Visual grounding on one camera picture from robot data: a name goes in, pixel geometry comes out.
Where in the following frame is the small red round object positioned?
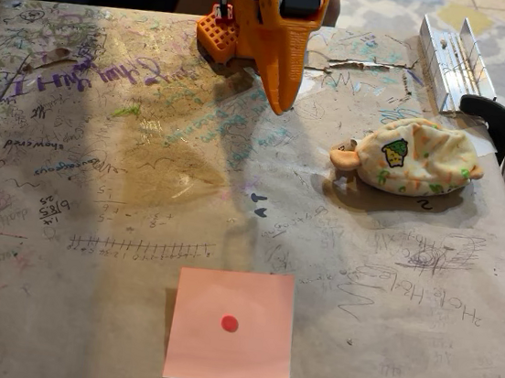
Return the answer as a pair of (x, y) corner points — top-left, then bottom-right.
(220, 314), (241, 335)

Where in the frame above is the grey yellow patterned rug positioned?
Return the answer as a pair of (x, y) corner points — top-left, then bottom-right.
(321, 0), (505, 118)

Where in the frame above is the pink sticky note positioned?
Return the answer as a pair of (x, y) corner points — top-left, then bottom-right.
(161, 261), (305, 378)

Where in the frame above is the white paper scrap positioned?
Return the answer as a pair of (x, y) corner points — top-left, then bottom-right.
(466, 125), (503, 160)

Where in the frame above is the scribbled brown paper table cover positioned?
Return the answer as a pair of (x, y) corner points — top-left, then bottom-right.
(0, 0), (505, 378)

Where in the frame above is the patterned plush toy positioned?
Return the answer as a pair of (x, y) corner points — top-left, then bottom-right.
(325, 107), (490, 206)

